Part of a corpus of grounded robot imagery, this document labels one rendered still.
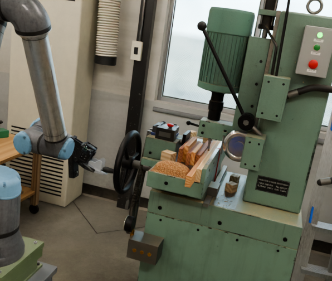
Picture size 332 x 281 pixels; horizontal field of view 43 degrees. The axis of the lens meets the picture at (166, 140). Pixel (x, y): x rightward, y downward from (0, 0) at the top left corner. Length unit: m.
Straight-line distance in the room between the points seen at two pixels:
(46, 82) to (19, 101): 1.72
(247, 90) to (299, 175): 0.37
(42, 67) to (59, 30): 1.54
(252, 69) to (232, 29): 0.17
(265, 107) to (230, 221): 0.44
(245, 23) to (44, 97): 0.77
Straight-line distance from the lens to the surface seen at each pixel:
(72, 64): 2.99
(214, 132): 1.71
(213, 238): 1.65
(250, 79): 1.63
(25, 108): 3.22
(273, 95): 1.50
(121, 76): 3.17
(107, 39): 3.01
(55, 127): 1.63
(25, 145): 1.75
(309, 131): 1.61
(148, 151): 1.78
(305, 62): 1.52
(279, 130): 1.61
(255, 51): 1.62
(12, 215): 1.39
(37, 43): 1.46
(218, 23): 1.62
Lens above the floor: 1.43
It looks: 15 degrees down
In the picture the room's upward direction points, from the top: 8 degrees clockwise
